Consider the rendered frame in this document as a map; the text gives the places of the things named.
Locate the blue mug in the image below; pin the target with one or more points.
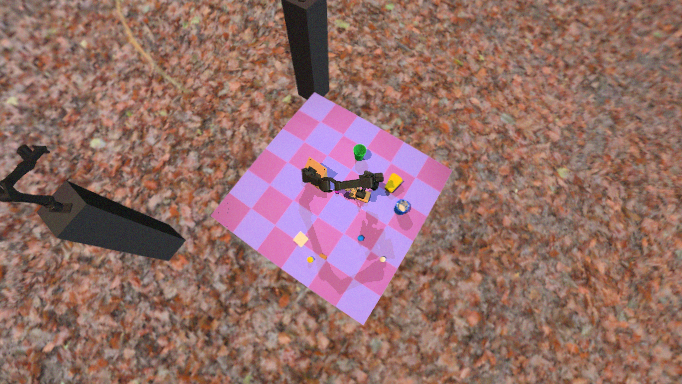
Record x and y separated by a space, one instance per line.
401 207

